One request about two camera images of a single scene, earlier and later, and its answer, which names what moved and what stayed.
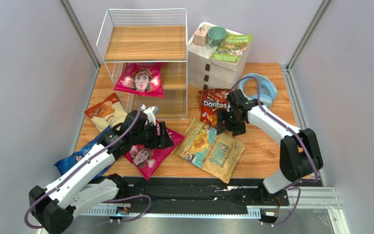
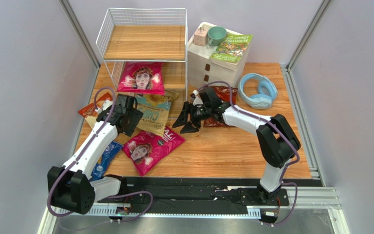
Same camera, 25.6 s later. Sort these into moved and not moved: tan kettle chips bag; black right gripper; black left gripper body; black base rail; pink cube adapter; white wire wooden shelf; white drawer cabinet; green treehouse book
Moved: tan kettle chips bag; black right gripper; black left gripper body
Not moved: green treehouse book; white drawer cabinet; black base rail; pink cube adapter; white wire wooden shelf
